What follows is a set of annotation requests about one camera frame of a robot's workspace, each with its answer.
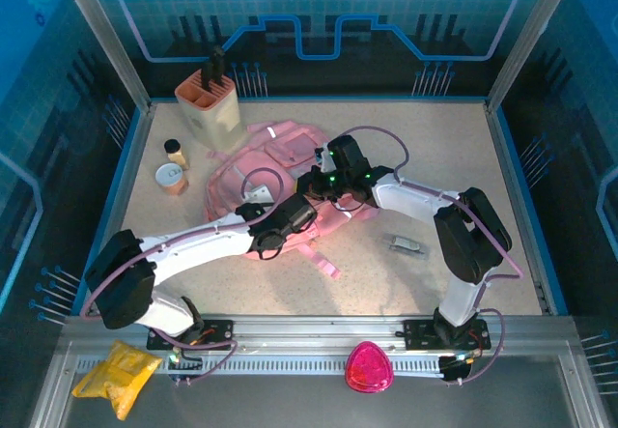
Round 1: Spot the pink student backpack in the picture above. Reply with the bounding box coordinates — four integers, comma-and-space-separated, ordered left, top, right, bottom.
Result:
201, 118, 382, 282

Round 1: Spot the orange can with white lid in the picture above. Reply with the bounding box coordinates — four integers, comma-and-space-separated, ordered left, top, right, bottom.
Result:
154, 163, 190, 197

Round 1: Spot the spice bottle with black cap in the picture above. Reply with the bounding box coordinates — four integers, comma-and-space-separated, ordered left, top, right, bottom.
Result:
163, 138, 190, 171

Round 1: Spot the beige knife block orange top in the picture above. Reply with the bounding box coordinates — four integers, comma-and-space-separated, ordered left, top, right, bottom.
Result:
174, 69, 244, 152

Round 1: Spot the pink glitter heart case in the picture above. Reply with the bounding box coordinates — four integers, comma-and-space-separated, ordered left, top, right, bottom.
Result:
345, 340, 395, 394

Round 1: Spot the yellow plastic packet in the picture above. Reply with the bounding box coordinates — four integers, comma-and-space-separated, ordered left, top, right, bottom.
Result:
70, 339, 163, 422

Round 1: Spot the aluminium mounting rail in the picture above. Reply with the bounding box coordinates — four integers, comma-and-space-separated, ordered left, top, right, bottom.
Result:
200, 318, 409, 352

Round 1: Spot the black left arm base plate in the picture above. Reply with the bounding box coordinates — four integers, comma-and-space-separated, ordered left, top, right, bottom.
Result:
147, 319, 236, 352

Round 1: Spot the slotted cable duct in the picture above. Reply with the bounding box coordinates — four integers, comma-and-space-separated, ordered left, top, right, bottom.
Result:
76, 353, 448, 377

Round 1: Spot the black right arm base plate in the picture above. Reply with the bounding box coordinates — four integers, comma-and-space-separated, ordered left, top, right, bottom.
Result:
403, 319, 492, 352

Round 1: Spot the aluminium frame post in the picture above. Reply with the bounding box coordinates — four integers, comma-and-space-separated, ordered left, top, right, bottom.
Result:
52, 0, 155, 113
485, 0, 580, 113

